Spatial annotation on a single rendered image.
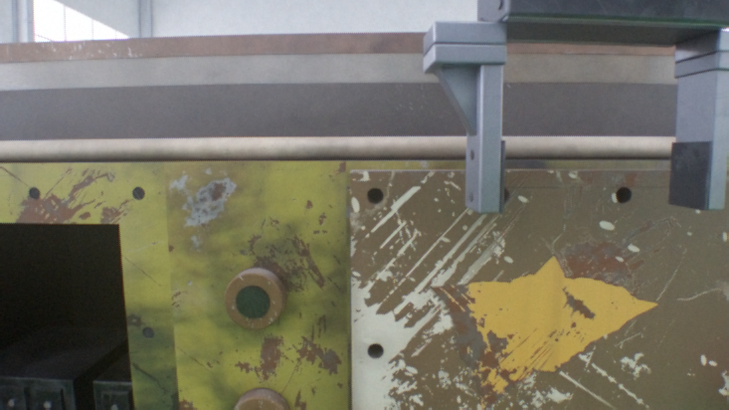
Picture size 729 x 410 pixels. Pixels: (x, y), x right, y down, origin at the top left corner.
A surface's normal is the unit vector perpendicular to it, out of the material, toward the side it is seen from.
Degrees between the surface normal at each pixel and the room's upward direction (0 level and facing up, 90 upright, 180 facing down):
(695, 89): 90
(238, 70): 90
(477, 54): 90
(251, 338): 90
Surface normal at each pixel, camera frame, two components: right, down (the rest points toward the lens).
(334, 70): -0.01, 0.08
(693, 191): -1.00, 0.00
